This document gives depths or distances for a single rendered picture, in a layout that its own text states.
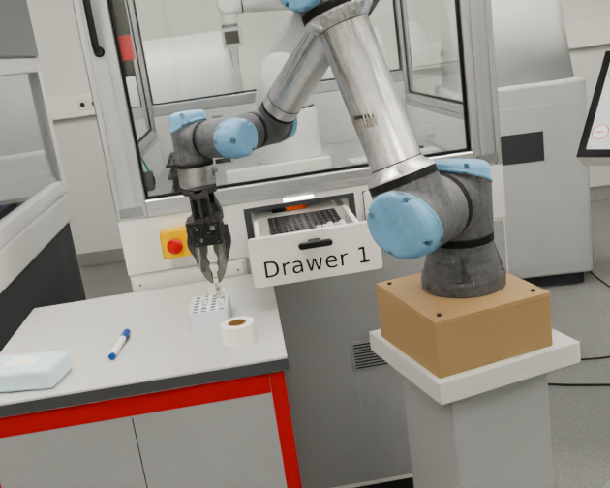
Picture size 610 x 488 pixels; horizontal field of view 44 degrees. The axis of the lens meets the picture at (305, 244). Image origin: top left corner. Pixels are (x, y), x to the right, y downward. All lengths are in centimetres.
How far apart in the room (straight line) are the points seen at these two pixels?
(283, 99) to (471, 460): 75
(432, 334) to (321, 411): 96
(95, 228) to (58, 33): 133
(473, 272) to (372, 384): 90
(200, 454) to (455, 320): 58
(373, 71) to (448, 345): 46
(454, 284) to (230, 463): 57
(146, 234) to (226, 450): 69
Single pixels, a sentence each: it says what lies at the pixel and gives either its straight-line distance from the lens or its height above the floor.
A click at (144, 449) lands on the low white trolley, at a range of 154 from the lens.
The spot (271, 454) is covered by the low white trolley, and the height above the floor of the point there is 55.
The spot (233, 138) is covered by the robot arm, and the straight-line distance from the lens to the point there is 142.
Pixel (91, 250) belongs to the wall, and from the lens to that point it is 557.
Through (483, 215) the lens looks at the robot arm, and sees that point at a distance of 132.
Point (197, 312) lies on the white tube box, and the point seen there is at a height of 79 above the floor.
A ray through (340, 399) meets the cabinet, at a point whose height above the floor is 35.
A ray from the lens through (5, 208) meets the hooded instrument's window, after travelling 232.
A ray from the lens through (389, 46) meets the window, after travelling 198.
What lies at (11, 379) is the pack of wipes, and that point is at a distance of 155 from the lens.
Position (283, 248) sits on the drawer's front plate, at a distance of 164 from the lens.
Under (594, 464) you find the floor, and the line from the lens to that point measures 250.
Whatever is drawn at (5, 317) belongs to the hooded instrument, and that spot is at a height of 73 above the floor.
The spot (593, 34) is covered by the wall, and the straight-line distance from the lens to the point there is 544.
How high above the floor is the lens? 132
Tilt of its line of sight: 15 degrees down
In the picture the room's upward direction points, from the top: 8 degrees counter-clockwise
